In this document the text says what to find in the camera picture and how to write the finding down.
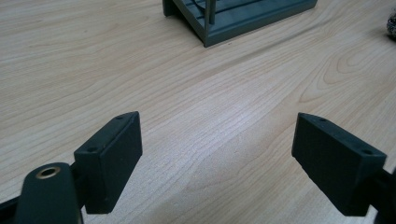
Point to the grey dish rack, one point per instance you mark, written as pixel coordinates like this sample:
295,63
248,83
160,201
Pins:
236,18

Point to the steel wool scrubber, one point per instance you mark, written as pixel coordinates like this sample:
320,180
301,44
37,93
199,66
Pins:
391,24

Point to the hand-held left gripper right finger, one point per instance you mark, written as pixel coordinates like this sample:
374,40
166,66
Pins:
336,168

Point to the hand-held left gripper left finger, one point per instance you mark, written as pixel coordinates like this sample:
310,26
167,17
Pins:
112,168

